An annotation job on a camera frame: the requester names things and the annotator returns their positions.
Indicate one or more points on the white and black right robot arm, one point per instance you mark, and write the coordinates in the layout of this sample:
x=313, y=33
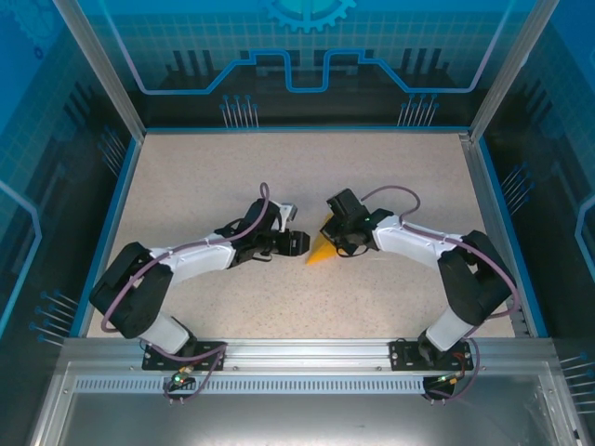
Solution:
x=479, y=283

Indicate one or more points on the grey metal sheet platform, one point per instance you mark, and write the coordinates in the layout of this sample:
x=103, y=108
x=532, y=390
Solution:
x=302, y=423

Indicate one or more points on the aluminium mounting rail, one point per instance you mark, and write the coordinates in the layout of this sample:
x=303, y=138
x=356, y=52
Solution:
x=302, y=355

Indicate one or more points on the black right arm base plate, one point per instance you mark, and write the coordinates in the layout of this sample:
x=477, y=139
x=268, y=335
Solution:
x=402, y=358

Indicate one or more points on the aluminium side rail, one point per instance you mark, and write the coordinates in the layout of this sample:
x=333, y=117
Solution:
x=483, y=186

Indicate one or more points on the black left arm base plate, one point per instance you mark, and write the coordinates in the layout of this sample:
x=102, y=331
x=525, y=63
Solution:
x=153, y=363

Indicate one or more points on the aluminium frame post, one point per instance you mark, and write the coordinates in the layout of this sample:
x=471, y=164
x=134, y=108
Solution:
x=103, y=69
x=502, y=69

